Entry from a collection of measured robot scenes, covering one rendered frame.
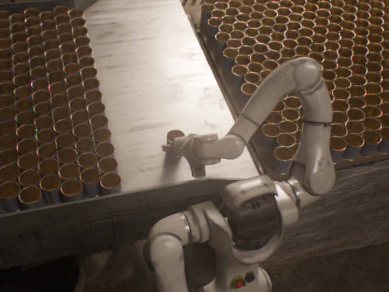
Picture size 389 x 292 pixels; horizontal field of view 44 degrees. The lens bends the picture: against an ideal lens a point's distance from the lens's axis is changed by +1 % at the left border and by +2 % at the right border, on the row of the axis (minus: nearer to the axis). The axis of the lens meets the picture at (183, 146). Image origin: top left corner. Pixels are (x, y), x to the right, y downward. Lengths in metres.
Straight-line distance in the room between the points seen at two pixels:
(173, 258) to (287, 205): 0.32
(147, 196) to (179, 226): 0.41
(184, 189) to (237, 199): 0.50
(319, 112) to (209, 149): 0.31
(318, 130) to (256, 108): 0.18
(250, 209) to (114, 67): 1.16
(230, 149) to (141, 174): 0.53
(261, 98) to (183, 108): 0.71
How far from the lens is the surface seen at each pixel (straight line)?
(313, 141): 1.34
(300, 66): 1.30
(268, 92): 1.30
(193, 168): 1.46
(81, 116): 1.87
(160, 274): 1.23
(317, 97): 1.34
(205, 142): 1.30
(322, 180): 1.35
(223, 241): 1.23
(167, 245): 1.21
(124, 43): 2.29
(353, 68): 2.22
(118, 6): 2.54
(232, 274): 1.43
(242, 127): 1.30
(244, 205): 1.19
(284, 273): 2.82
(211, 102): 2.00
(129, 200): 1.61
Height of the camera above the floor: 2.43
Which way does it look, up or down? 48 degrees down
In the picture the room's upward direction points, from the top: 4 degrees clockwise
